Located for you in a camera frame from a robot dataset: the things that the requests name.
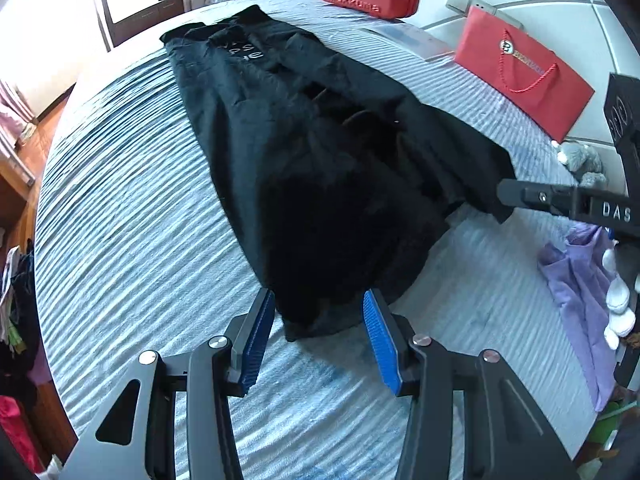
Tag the clear plastic document pouch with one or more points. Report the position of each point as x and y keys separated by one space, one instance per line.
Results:
x=411 y=39

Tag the grey plush toy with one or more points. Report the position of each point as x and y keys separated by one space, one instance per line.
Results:
x=583 y=162

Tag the dark wooden cabinet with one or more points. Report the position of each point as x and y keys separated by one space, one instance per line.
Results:
x=127 y=18

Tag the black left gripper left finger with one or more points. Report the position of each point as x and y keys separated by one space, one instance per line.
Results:
x=132 y=435

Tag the red paper gift bag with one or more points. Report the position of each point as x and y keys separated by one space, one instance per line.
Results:
x=528 y=74

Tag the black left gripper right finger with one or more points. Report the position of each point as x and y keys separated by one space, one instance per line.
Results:
x=506 y=435

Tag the purple garment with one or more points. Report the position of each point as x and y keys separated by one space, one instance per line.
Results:
x=578 y=284

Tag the pile of clothes on chair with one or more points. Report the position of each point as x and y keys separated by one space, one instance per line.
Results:
x=23 y=363

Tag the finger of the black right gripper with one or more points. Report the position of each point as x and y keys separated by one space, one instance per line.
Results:
x=558 y=200

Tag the white gloved hand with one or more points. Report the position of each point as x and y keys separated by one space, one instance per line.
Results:
x=620 y=304

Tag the black t-shirt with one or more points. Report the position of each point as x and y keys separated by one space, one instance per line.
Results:
x=334 y=177

